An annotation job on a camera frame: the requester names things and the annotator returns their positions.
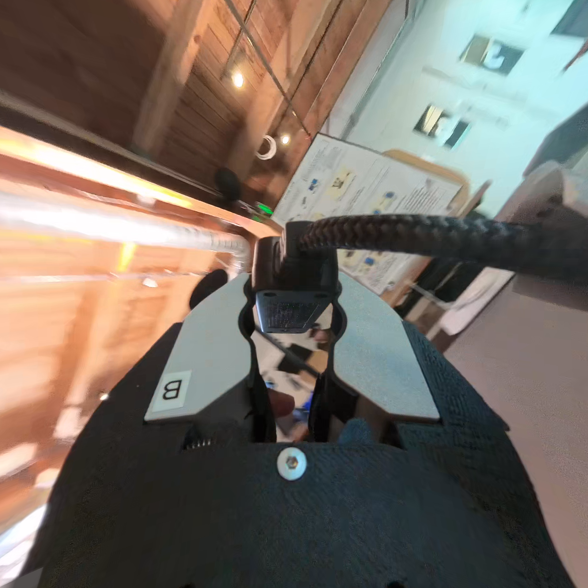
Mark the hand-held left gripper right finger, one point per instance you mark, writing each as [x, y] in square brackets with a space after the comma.
[381, 363]

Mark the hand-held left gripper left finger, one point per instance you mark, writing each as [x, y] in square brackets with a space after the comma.
[202, 358]

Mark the person's left hand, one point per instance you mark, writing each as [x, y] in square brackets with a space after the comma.
[281, 404]

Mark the wooden instruction sign board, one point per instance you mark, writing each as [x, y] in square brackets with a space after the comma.
[367, 183]

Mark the silver flexible duct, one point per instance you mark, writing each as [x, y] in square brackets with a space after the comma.
[138, 229]

